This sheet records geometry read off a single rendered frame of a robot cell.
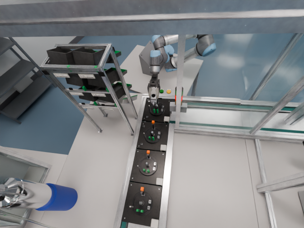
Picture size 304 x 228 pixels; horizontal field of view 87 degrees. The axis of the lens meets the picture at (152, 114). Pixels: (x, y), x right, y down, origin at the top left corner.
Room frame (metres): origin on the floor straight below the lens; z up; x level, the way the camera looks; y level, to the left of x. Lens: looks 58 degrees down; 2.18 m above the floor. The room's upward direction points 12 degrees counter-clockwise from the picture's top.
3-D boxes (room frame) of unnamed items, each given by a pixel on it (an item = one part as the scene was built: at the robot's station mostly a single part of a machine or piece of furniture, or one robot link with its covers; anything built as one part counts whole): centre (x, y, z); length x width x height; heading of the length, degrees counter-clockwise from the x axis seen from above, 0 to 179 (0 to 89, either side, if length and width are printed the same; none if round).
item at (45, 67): (0.78, 0.33, 1.26); 0.36 x 0.21 x 0.80; 71
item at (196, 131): (0.66, -0.33, 0.91); 0.84 x 0.28 x 0.10; 71
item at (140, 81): (1.38, -0.15, 0.84); 0.90 x 0.70 x 0.03; 53
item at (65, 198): (0.22, 0.77, 1.00); 0.16 x 0.16 x 0.27
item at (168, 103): (0.78, -0.05, 0.96); 0.24 x 0.24 x 0.02; 71
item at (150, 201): (0.08, 0.19, 1.01); 0.24 x 0.24 x 0.13; 71
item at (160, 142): (0.54, 0.03, 1.01); 0.24 x 0.24 x 0.13; 71
